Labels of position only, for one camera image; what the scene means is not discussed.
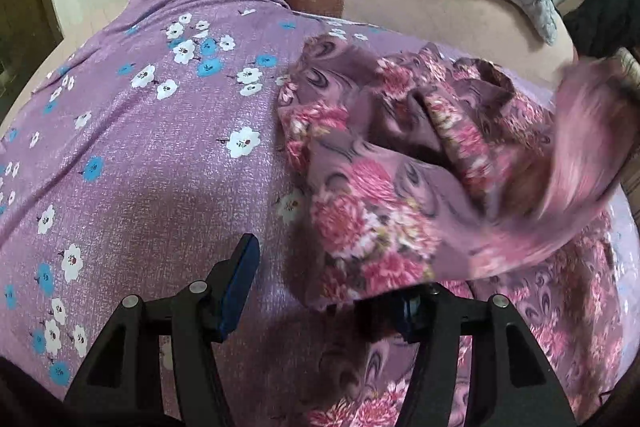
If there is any dark cloth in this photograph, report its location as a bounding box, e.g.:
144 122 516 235
563 0 640 60

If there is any purple flower print bedsheet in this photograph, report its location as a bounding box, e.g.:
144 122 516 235
0 0 640 427

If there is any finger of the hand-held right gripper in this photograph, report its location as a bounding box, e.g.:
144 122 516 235
613 48 640 100

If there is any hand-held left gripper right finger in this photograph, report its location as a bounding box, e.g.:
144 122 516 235
394 283 577 427

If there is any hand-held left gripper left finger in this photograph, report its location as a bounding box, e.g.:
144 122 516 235
64 233 261 427

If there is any mauve floral printed garment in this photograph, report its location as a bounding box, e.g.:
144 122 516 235
276 33 640 427

